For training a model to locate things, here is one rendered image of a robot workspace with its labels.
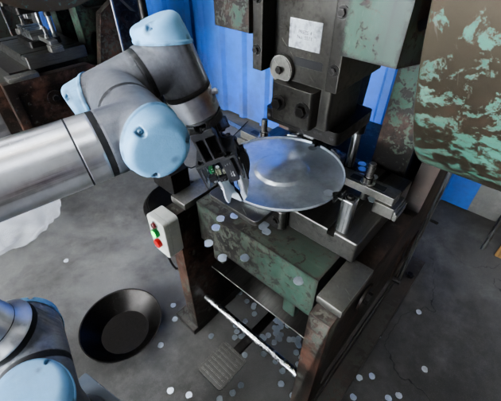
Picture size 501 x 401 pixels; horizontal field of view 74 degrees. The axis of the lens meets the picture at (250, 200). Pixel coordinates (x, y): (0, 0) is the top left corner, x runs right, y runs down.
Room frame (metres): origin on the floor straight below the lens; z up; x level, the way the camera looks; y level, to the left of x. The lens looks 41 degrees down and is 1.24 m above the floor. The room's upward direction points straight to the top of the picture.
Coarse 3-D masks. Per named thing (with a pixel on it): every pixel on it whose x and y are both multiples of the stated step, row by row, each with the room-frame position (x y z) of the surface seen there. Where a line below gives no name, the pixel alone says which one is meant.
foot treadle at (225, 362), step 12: (264, 324) 0.60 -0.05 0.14; (216, 348) 0.50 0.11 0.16; (228, 348) 0.50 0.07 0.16; (240, 348) 0.51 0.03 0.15; (216, 360) 0.47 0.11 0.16; (228, 360) 0.47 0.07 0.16; (240, 360) 0.47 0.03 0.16; (204, 372) 0.43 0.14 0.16; (216, 372) 0.43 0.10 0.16; (228, 372) 0.43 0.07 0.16; (216, 384) 0.40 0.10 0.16
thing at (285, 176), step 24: (264, 144) 0.75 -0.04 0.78; (288, 144) 0.75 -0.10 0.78; (312, 144) 0.75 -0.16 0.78; (264, 168) 0.63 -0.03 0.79; (288, 168) 0.63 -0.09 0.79; (312, 168) 0.64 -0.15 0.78; (336, 168) 0.64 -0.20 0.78; (264, 192) 0.55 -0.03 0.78; (288, 192) 0.55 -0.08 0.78; (312, 192) 0.55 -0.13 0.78
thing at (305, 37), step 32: (288, 0) 0.70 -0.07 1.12; (320, 0) 0.65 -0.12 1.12; (288, 32) 0.69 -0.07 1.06; (320, 32) 0.64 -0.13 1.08; (288, 64) 0.67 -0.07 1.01; (320, 64) 0.64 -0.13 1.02; (288, 96) 0.65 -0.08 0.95; (320, 96) 0.63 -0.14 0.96; (352, 96) 0.69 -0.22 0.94; (320, 128) 0.63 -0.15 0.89
